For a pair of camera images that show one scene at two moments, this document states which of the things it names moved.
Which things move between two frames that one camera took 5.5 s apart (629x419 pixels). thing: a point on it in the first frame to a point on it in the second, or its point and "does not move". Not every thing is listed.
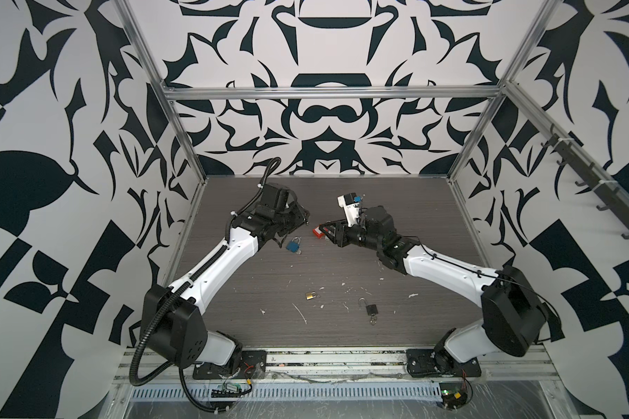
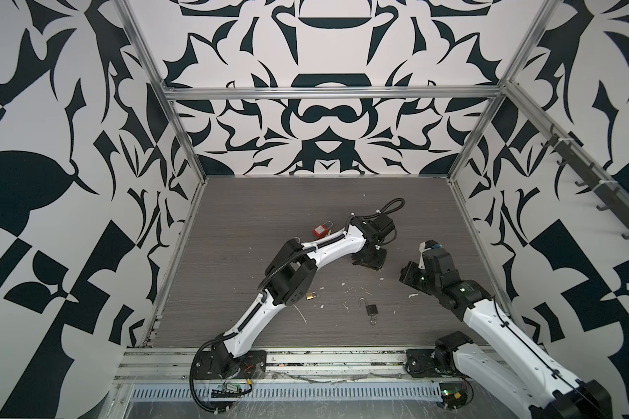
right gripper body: [357, 236] to [416, 278]
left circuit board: [231, 390] does not move
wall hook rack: [610, 194] does not move
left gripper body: [289, 218] to [376, 261]
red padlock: [317, 230] does not move
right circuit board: [453, 394] does not move
